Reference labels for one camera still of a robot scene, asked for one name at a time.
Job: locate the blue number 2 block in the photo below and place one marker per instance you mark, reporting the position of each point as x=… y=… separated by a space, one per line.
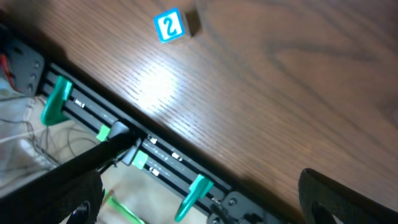
x=174 y=25

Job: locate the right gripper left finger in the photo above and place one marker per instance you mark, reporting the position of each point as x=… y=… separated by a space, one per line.
x=53 y=198

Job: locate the black tripod pole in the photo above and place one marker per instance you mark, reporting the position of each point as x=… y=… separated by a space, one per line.
x=102 y=154

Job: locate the green clamp lever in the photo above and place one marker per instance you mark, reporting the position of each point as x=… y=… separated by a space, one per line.
x=52 y=112
x=198 y=189

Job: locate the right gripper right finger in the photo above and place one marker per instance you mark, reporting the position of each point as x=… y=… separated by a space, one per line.
x=324 y=200

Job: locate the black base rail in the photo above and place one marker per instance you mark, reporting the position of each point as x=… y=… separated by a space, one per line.
x=160 y=159

